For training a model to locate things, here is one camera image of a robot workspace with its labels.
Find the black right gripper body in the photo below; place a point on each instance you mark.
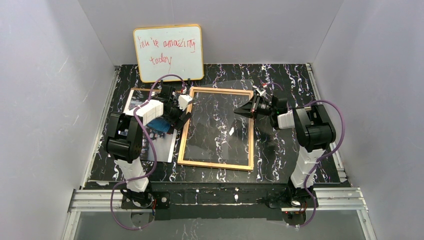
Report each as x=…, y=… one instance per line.
x=255, y=106

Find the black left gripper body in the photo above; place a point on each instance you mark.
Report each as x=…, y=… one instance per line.
x=178, y=114

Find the colour street photo print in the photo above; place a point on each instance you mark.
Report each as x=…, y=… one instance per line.
x=163, y=142

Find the clear plastic cover sheet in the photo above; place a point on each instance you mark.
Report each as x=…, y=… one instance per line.
x=217, y=127

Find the light wooden picture frame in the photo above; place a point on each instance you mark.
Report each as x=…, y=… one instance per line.
x=217, y=129

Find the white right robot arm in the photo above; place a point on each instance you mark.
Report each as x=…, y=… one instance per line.
x=313, y=128

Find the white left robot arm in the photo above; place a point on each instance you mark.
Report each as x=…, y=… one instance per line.
x=123, y=142

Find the orange rimmed whiteboard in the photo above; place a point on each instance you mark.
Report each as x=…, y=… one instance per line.
x=167, y=50

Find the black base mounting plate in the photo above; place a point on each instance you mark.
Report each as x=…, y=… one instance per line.
x=276, y=207

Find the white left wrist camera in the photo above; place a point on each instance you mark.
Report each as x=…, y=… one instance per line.
x=184, y=100

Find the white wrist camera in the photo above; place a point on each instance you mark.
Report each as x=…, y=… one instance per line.
x=184, y=100
x=260, y=90

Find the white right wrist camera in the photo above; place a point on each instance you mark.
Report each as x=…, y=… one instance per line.
x=260, y=90

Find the aluminium front rail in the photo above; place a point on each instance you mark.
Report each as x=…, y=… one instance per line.
x=339, y=198

